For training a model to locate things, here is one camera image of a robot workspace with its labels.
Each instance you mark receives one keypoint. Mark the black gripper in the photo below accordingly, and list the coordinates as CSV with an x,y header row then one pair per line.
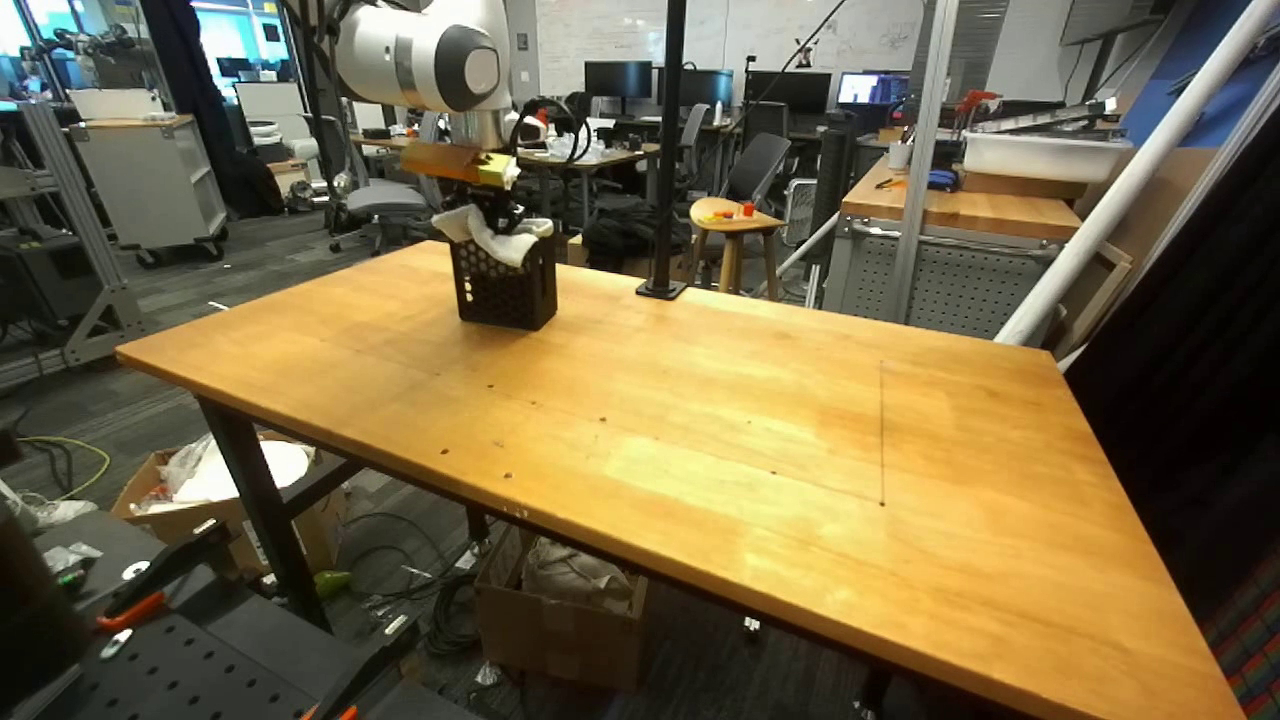
x,y
502,211

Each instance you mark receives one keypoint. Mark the black perforated box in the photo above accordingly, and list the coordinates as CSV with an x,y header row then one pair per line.
x,y
506,289

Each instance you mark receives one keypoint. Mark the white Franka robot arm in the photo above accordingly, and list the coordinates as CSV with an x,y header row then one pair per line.
x,y
423,59

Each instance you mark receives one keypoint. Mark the brown cardboard box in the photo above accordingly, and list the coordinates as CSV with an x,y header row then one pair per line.
x,y
560,642

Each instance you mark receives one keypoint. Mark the cardboard box with white bag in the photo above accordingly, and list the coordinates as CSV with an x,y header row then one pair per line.
x,y
173,512

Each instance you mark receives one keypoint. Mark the long wooden desk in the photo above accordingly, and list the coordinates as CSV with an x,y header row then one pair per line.
x,y
605,157

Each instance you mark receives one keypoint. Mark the grey office chair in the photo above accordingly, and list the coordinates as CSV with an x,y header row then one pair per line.
x,y
383,200

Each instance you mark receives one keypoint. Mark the black computer monitor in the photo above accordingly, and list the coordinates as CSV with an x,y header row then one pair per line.
x,y
619,77
787,94

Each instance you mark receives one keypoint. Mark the black vertical pole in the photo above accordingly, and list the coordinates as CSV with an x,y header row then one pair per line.
x,y
667,134

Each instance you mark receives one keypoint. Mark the small orange object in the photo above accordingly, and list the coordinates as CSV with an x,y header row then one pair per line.
x,y
729,211

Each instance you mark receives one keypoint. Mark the round wooden stool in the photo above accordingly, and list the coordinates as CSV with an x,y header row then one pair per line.
x,y
729,219

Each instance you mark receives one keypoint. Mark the dark office chair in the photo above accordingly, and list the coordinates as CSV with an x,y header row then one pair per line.
x,y
759,164

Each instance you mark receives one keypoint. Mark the white wheeled cart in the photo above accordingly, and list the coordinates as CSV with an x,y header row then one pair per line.
x,y
147,182

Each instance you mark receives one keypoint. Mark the monitor with blue screen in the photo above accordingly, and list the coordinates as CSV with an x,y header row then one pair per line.
x,y
865,88

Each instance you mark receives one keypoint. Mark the grey metal column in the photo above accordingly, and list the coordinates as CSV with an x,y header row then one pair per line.
x,y
923,162

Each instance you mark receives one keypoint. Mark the wooden top workbench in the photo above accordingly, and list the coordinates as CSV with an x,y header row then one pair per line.
x,y
961,211

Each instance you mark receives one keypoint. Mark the white tray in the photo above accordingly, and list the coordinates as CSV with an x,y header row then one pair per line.
x,y
1041,155

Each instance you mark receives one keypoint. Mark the black perforated panel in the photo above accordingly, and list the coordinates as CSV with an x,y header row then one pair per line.
x,y
203,665

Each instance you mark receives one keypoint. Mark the white diagonal pipe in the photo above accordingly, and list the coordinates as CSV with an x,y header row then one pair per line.
x,y
1134,182

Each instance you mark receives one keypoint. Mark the blue board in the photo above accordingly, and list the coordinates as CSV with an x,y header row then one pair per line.
x,y
1175,52

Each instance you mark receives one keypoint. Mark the black curtain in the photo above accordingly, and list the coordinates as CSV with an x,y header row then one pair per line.
x,y
1184,403

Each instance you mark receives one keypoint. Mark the multicolour striped backdrop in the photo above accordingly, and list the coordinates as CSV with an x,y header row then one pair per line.
x,y
1250,644

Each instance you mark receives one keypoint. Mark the wooden camera mount plate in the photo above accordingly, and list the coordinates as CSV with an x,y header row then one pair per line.
x,y
463,162

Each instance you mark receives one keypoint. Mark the black table leg frame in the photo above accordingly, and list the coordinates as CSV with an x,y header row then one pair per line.
x,y
261,504

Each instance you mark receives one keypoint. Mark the grey metal rack frame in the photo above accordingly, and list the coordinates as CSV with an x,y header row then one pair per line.
x,y
80,226

